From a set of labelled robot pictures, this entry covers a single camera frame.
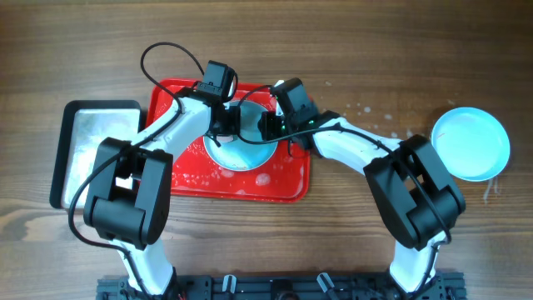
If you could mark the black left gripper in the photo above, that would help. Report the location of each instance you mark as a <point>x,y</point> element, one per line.
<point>227,122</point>

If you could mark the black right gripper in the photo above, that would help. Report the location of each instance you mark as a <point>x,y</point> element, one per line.
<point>271,126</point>

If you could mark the light blue plate bottom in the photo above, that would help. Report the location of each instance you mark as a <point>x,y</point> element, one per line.
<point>240,156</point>

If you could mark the light blue plate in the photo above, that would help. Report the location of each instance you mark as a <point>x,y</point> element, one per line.
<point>473,144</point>
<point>240,156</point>

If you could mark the light blue plate top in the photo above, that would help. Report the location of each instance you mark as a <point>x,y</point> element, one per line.
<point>473,144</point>

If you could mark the pink green sponge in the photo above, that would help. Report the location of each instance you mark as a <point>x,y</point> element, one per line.
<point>225,138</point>

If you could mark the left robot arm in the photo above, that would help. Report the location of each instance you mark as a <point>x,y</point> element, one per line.
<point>129,189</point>

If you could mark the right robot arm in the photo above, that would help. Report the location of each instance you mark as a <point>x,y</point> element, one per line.
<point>417,198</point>

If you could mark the red plastic tray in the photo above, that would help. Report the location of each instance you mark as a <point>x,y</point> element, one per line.
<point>284,178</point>

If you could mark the black soapy water tray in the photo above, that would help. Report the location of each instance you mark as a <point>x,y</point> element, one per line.
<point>85,123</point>

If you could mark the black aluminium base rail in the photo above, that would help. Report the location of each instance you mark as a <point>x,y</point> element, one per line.
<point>358,286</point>

